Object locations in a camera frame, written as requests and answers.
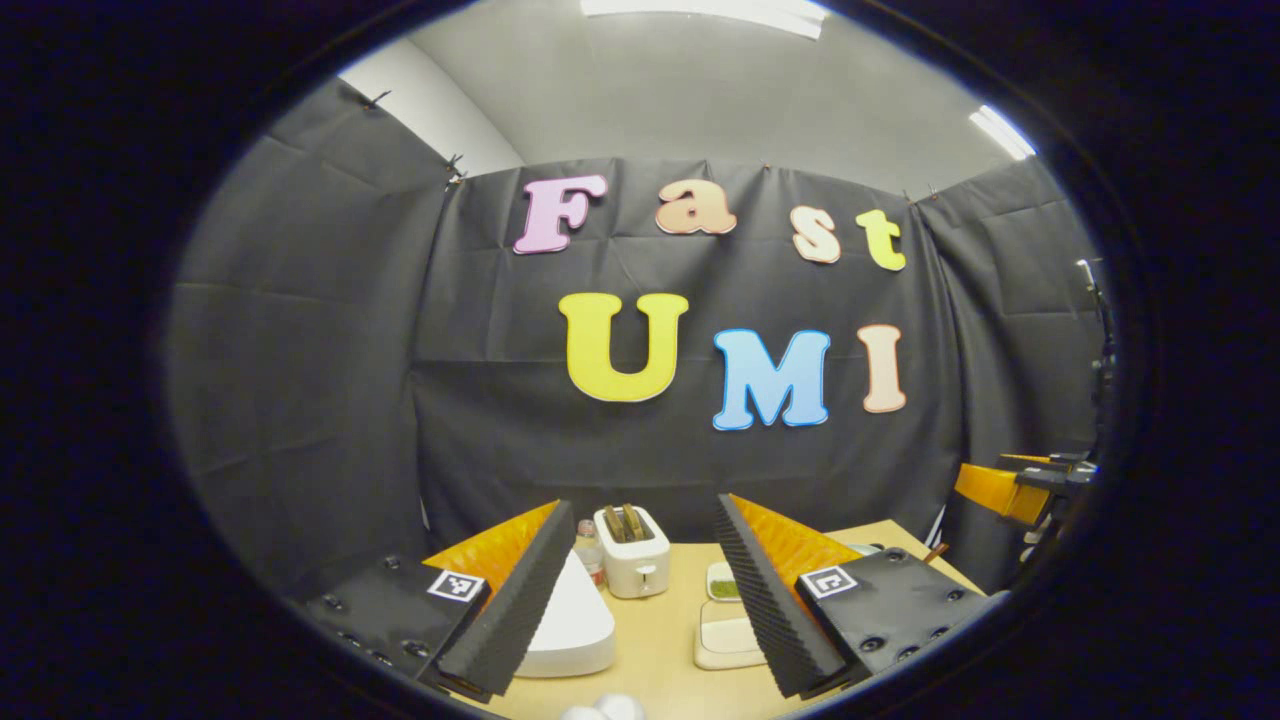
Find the black backdrop cloth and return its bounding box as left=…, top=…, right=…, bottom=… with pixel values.
left=165, top=78, right=1111, bottom=601

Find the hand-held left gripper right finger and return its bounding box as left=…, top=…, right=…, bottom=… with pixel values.
left=712, top=492, right=1006, bottom=701

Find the clear box of rice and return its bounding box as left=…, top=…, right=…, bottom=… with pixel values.
left=693, top=600, right=769, bottom=671

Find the clear plastic bottle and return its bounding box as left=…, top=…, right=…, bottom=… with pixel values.
left=575, top=518, right=608, bottom=591

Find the white toaster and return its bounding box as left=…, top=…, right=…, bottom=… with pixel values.
left=593, top=503, right=672, bottom=601

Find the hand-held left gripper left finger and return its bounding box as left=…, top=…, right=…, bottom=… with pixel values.
left=300, top=498, right=579, bottom=701

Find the ceiling light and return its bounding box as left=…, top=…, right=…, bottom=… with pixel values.
left=968, top=105, right=1038, bottom=161

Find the white rice cooker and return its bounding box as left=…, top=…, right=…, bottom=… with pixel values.
left=515, top=548, right=618, bottom=679

